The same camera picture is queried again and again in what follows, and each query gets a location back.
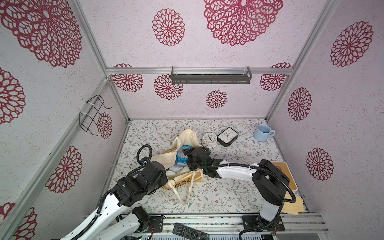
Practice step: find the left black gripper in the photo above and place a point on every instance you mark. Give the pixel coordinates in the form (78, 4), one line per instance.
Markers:
(163, 181)

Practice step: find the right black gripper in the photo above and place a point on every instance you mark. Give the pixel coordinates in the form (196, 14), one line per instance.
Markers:
(192, 156)

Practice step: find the blue twin bell alarm clock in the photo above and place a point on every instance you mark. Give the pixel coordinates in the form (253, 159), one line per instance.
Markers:
(181, 158)

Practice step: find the beige canvas tote bag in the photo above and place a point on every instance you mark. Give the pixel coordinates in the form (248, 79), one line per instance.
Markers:
(168, 159)

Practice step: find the black square alarm clock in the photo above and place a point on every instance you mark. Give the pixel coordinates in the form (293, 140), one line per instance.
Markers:
(227, 137)

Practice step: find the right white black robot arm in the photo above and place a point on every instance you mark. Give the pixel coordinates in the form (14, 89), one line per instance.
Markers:
(272, 184)

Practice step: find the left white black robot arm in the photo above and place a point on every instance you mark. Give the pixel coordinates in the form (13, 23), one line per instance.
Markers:
(115, 202)

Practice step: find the black remote control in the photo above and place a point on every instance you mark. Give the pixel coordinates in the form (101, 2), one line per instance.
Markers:
(189, 233)

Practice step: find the light blue mug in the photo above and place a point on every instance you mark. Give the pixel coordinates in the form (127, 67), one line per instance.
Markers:
(263, 132)

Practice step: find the white wooden top box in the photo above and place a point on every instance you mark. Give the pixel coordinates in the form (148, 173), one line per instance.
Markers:
(283, 167)

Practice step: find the yellow cloth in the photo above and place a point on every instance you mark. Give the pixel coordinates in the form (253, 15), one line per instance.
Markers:
(294, 208)

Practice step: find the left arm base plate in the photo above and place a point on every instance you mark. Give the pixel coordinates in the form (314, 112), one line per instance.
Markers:
(155, 225)

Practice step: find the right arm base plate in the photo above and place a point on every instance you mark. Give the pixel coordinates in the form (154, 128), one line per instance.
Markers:
(256, 221)

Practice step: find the black wire wall rack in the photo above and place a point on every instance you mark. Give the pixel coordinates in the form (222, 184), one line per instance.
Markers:
(89, 118)

